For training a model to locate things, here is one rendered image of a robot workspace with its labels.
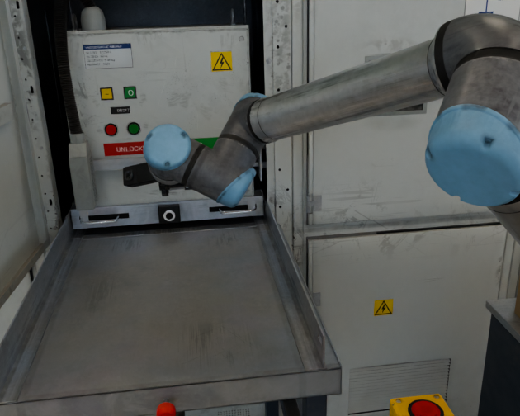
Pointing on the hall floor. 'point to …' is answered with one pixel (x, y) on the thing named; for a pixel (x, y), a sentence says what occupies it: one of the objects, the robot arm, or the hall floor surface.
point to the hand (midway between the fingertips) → (164, 184)
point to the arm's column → (508, 376)
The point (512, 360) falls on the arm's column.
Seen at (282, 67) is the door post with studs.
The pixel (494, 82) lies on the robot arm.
